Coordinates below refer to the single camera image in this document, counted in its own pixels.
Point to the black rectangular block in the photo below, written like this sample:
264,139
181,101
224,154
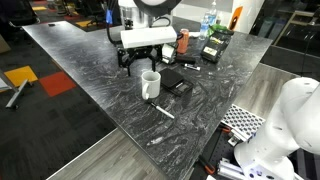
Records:
185,59

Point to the white robot body foreground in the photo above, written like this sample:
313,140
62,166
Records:
216,146

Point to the orange and black sign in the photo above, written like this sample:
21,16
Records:
235,16

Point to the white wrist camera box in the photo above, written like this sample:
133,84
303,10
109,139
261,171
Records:
148,36

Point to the orange clamp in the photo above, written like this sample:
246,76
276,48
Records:
210,169
226,130

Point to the aluminium extrusion bar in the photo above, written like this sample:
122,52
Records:
230,171
238,136

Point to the clear plastic water bottle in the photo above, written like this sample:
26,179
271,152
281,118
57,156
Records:
207,21

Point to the white ceramic mug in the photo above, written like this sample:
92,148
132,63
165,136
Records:
151,88

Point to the black label printer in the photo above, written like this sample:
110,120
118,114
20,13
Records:
168,53

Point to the small black flat object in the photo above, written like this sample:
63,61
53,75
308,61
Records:
51,24

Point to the perforated white black panel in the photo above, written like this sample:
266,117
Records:
241,121

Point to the short black white marker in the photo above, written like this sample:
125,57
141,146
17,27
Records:
192,67

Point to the black digital scale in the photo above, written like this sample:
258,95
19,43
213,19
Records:
176,81

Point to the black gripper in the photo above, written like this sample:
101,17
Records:
142,52

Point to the black coffee bag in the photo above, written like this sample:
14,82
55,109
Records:
216,46

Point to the grey metal frame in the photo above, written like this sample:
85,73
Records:
18,93

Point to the wooden shelf frame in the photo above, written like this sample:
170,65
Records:
300,14

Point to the black and white marker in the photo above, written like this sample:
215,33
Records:
163,111

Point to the black office chair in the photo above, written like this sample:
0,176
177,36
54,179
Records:
18,11

